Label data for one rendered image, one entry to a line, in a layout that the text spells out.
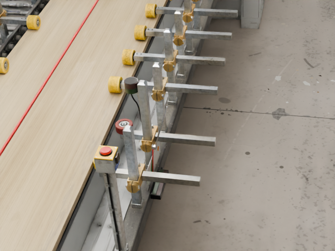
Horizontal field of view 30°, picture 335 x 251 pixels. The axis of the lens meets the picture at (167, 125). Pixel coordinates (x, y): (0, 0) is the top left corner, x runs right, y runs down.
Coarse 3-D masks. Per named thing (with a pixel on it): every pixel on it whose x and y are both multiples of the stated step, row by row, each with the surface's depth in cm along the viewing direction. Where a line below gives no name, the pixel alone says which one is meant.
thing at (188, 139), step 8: (120, 136) 285; (136, 136) 283; (160, 136) 280; (168, 136) 280; (176, 136) 280; (184, 136) 279; (192, 136) 279; (200, 136) 279; (192, 144) 279; (200, 144) 278; (208, 144) 277
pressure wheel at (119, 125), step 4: (120, 120) 284; (124, 120) 284; (128, 120) 284; (116, 124) 282; (120, 124) 282; (124, 124) 281; (128, 124) 282; (132, 124) 281; (116, 128) 281; (120, 128) 279; (120, 132) 281
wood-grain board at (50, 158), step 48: (144, 0) 377; (48, 48) 340; (96, 48) 336; (144, 48) 334; (0, 96) 306; (48, 96) 304; (96, 96) 301; (0, 144) 277; (48, 144) 274; (96, 144) 272; (0, 192) 252; (48, 192) 251; (0, 240) 232; (48, 240) 230
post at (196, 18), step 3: (198, 0) 369; (195, 3) 371; (198, 3) 371; (195, 6) 372; (198, 6) 372; (195, 15) 376; (198, 15) 376; (195, 18) 377; (198, 18) 377; (195, 21) 378; (198, 21) 378; (195, 24) 380; (198, 24) 379; (195, 27) 381; (198, 27) 381
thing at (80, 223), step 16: (176, 0) 414; (160, 48) 378; (144, 64) 343; (128, 96) 316; (128, 112) 319; (112, 128) 293; (112, 144) 296; (96, 176) 276; (96, 192) 277; (80, 208) 258; (96, 208) 279; (80, 224) 260; (64, 240) 243; (80, 240) 261
